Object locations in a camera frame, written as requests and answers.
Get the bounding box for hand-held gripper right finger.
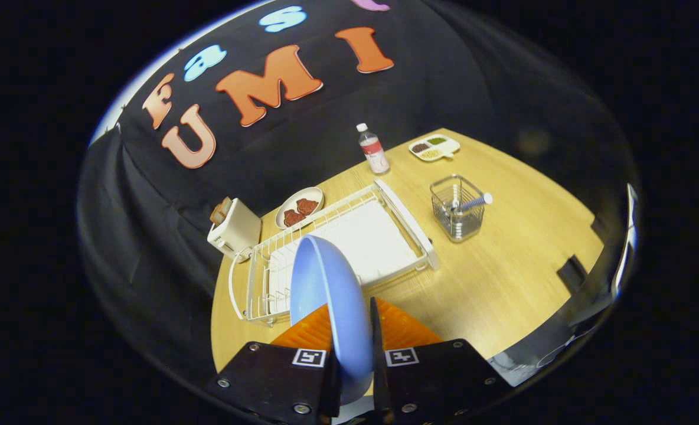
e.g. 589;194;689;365
370;297;512;425

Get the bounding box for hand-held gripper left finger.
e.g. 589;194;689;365
203;304;341;425

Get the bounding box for blue plate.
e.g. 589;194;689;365
290;234;374;406

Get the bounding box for white wire dish rack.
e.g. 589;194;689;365
228;179;440;327

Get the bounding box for metal wire basket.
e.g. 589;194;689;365
430;174;486;243

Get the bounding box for blue and white spoon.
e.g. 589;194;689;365
451;184;494;214

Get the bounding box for white sectioned dish with beans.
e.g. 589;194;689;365
409;135;461;163

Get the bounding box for white toaster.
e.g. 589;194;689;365
207;198;263;263

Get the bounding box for white bowl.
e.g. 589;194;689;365
275;187;325;230

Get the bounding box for toast slices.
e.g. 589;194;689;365
210;197;233;225

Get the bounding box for clear plastic bottle red label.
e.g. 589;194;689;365
357;123;390;175

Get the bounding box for black table edge bracket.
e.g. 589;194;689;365
557;255;589;293

